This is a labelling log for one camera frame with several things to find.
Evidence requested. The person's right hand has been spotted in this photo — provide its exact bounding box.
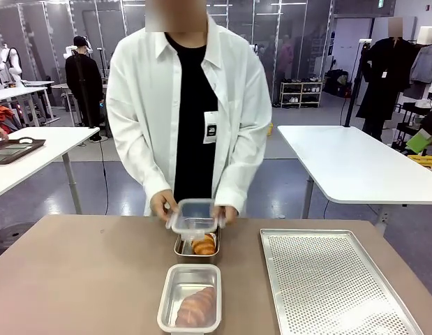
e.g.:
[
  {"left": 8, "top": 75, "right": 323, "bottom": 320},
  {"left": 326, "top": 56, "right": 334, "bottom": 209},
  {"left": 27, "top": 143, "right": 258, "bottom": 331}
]
[{"left": 149, "top": 190, "right": 180, "bottom": 223}]

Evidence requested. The person's left hand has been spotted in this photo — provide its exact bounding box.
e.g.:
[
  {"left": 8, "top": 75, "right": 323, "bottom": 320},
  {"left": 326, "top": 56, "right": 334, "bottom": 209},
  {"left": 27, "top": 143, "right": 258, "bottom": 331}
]
[{"left": 215, "top": 205, "right": 239, "bottom": 226}]

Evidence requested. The clear plastic airtight lid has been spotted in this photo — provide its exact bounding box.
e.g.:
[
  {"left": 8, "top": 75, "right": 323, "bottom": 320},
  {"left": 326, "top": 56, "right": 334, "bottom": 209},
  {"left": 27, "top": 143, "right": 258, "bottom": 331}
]
[{"left": 165, "top": 198, "right": 228, "bottom": 235}]

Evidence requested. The long golden bread roll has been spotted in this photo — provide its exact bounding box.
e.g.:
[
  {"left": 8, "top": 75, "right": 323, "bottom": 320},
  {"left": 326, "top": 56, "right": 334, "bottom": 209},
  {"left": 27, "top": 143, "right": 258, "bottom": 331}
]
[{"left": 176, "top": 286, "right": 217, "bottom": 327}]

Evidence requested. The person's left forearm white sleeve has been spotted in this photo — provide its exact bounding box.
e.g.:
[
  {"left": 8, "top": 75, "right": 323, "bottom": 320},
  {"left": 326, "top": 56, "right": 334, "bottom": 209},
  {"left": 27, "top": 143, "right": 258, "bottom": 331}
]
[{"left": 214, "top": 149, "right": 269, "bottom": 218}]

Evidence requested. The person's right forearm white sleeve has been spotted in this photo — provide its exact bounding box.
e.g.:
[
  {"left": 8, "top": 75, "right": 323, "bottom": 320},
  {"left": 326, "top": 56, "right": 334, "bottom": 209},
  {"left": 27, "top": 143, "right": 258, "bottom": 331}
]
[{"left": 130, "top": 149, "right": 175, "bottom": 205}]

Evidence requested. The small deep steel container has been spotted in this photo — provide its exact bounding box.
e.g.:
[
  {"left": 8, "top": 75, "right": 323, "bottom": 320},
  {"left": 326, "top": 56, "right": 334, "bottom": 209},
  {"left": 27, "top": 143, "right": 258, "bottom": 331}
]
[{"left": 173, "top": 228, "right": 221, "bottom": 265}]

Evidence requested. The large shallow steel container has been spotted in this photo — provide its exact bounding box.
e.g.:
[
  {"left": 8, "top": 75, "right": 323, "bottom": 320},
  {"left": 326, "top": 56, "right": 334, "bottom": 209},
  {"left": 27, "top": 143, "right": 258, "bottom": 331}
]
[{"left": 156, "top": 263, "right": 223, "bottom": 332}]

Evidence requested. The orange cloth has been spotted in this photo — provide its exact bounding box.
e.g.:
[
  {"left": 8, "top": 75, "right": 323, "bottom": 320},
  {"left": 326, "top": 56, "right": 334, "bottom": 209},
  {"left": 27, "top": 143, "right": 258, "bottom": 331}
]
[{"left": 0, "top": 104, "right": 20, "bottom": 135}]

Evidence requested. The dark brown tray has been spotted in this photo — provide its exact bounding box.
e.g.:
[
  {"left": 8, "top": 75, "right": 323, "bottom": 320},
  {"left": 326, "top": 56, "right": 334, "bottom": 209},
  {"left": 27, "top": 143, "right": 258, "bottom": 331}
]
[{"left": 0, "top": 137, "right": 47, "bottom": 165}]

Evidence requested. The small golden croissant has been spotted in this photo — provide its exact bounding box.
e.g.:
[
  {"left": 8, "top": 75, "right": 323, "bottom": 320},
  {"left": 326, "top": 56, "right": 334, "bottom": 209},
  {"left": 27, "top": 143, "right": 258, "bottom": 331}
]
[{"left": 191, "top": 233, "right": 216, "bottom": 255}]

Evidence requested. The white background desk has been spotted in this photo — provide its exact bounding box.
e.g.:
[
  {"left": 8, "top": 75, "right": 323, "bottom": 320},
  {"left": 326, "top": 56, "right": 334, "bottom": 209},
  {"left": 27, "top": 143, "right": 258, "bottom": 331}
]
[{"left": 0, "top": 80, "right": 60, "bottom": 127}]

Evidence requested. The white table with grey leg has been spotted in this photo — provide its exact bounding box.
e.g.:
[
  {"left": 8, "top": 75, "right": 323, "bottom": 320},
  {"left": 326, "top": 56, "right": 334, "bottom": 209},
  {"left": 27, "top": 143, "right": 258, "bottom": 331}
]
[{"left": 0, "top": 126, "right": 100, "bottom": 214}]

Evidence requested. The black and white name badge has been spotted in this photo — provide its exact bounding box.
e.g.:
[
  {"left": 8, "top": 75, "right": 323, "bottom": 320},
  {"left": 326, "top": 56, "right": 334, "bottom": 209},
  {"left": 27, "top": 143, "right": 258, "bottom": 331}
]
[{"left": 204, "top": 111, "right": 218, "bottom": 144}]

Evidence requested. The person in black with cap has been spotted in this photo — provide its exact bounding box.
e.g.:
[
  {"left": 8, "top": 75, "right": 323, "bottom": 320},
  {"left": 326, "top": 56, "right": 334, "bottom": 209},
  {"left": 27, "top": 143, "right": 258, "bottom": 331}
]
[{"left": 64, "top": 35, "right": 105, "bottom": 142}]

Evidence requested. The perforated aluminium baking tray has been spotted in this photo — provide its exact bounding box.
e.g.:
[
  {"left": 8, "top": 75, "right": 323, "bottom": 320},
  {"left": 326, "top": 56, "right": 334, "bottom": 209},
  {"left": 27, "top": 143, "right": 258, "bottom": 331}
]
[{"left": 260, "top": 228, "right": 425, "bottom": 335}]

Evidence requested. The person's torso white shirt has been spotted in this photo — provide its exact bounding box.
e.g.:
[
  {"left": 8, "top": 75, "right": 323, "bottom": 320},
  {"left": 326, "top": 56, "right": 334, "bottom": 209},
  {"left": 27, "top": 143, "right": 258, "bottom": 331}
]
[{"left": 105, "top": 13, "right": 274, "bottom": 217}]

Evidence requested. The large white table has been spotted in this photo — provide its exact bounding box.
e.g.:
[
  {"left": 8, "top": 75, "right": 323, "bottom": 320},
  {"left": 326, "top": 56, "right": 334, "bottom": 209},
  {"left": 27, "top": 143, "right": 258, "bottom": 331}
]
[{"left": 276, "top": 124, "right": 432, "bottom": 230}]

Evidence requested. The white shoe rack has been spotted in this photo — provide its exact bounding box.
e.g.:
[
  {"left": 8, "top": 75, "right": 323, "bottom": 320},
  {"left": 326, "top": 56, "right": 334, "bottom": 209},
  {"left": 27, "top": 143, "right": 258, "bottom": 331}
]
[{"left": 280, "top": 78, "right": 325, "bottom": 109}]

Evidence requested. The black pole stand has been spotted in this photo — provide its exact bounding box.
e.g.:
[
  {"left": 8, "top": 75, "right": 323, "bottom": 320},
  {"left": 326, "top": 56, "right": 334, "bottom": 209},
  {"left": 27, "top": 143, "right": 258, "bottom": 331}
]
[{"left": 343, "top": 40, "right": 373, "bottom": 128}]

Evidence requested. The yellow crate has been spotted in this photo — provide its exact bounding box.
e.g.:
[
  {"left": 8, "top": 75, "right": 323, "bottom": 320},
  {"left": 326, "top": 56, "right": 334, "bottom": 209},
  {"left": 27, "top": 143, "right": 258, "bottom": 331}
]
[{"left": 407, "top": 153, "right": 432, "bottom": 171}]

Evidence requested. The green folder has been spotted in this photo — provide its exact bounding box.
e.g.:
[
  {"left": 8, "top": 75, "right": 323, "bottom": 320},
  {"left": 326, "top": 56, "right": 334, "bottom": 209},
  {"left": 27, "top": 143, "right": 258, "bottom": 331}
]
[{"left": 406, "top": 131, "right": 432, "bottom": 154}]

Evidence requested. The person in long black coat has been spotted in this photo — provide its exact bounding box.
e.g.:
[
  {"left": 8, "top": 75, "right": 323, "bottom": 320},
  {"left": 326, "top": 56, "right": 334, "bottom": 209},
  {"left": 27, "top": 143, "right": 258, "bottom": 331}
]
[{"left": 355, "top": 17, "right": 417, "bottom": 141}]

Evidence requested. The hanging grey jacket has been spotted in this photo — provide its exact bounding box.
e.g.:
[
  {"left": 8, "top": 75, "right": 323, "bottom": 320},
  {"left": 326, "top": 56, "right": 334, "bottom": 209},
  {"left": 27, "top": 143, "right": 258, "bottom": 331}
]
[{"left": 409, "top": 44, "right": 432, "bottom": 84}]

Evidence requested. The black floor cable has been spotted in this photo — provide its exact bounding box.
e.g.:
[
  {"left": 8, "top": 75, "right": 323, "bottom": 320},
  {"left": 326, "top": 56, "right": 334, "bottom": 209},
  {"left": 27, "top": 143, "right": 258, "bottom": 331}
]
[{"left": 98, "top": 138, "right": 110, "bottom": 214}]

